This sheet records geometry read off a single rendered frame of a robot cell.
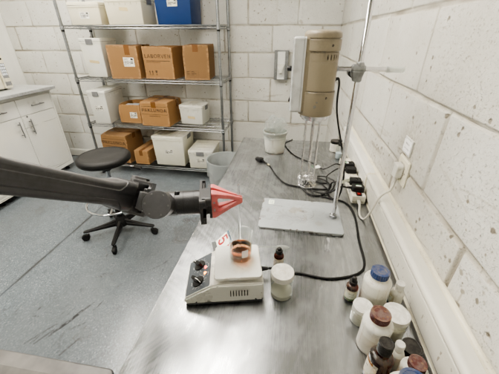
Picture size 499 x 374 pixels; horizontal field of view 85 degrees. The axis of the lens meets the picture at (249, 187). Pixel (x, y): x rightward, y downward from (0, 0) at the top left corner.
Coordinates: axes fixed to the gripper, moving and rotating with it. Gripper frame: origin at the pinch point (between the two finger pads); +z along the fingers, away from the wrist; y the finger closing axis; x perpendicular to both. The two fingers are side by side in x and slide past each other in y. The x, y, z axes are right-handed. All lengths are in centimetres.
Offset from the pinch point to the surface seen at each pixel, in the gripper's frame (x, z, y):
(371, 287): 17.7, 29.8, -15.0
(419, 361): 17.3, 29.5, -32.1
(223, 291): 20.9, -5.1, -8.9
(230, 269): 17.1, -3.0, -5.7
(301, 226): 24.8, 23.9, 18.9
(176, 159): 80, -46, 217
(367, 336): 20.0, 24.0, -25.0
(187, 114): 34, -30, 221
